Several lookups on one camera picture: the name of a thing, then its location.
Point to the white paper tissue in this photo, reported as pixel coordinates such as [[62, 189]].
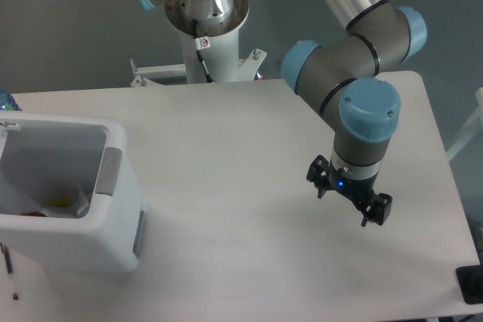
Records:
[[76, 193]]

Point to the white frame at right edge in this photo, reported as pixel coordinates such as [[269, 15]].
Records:
[[470, 128]]

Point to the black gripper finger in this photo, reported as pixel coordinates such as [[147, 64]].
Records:
[[317, 174], [376, 209]]

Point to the clear plastic water bottle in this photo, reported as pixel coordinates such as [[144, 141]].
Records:
[[82, 208]]

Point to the white trash can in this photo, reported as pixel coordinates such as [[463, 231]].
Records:
[[42, 154]]

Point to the blue bottle at left edge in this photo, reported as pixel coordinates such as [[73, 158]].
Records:
[[7, 102]]

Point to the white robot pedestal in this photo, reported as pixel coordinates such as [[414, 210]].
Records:
[[209, 32]]

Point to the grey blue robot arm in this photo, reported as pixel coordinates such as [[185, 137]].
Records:
[[338, 82]]

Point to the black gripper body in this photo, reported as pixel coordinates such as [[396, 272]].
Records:
[[353, 184]]

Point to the black pen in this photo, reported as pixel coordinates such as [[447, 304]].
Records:
[[10, 271]]

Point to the black device at table edge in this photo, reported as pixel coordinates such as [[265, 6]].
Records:
[[470, 282]]

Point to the colourful trash in bin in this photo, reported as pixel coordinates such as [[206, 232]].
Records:
[[55, 208]]

